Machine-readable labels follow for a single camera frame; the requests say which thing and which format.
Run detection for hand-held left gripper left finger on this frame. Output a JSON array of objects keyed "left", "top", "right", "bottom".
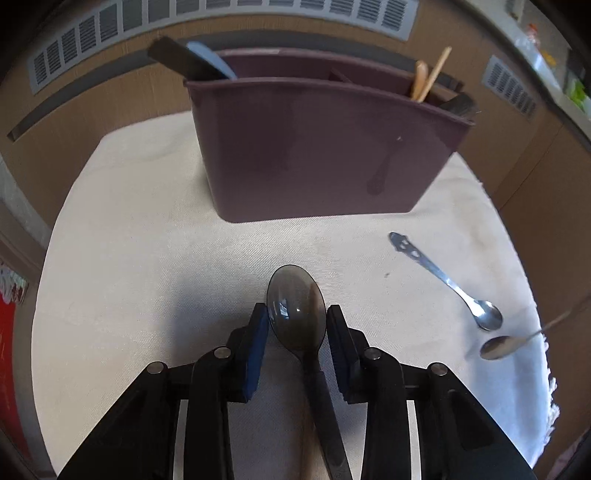
[{"left": 58, "top": 302, "right": 271, "bottom": 480}]

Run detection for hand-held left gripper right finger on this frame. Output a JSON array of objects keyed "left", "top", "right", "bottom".
[{"left": 325, "top": 305, "right": 539, "bottom": 480}]

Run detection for smoky transparent black-handled spoon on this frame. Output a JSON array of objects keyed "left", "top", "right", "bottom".
[{"left": 267, "top": 264, "right": 354, "bottom": 480}]

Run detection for metal spoon with decorated handle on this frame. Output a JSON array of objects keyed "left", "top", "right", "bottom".
[{"left": 389, "top": 232, "right": 503, "bottom": 332}]

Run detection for thin-handled metal spoon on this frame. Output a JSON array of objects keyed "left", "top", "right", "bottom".
[{"left": 479, "top": 308, "right": 578, "bottom": 361}]

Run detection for maroon plastic utensil holder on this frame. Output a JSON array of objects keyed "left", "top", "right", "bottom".
[{"left": 183, "top": 47, "right": 476, "bottom": 224}]

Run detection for blue plastic spoon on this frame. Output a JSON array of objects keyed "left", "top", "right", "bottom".
[{"left": 186, "top": 41, "right": 238, "bottom": 80}]

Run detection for wooden chopstick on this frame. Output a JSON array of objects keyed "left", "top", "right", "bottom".
[{"left": 422, "top": 46, "right": 452, "bottom": 103}]

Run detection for black utensil handle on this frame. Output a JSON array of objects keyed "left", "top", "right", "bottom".
[{"left": 147, "top": 37, "right": 227, "bottom": 81}]

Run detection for white tablecloth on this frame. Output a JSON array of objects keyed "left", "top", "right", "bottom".
[{"left": 30, "top": 111, "right": 557, "bottom": 480}]

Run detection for patterned cloth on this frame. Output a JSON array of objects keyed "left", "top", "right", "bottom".
[{"left": 0, "top": 263, "right": 29, "bottom": 416}]

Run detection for small grey ventilation grille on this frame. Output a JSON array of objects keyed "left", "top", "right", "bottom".
[{"left": 482, "top": 55, "right": 539, "bottom": 121}]

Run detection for green package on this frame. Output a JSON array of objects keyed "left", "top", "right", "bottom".
[{"left": 569, "top": 78, "right": 588, "bottom": 110}]

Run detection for large grey ventilation grille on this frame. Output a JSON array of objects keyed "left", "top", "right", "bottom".
[{"left": 28, "top": 0, "right": 419, "bottom": 95}]

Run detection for rounded wooden utensil handle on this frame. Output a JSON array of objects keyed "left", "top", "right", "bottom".
[{"left": 414, "top": 60, "right": 430, "bottom": 102}]

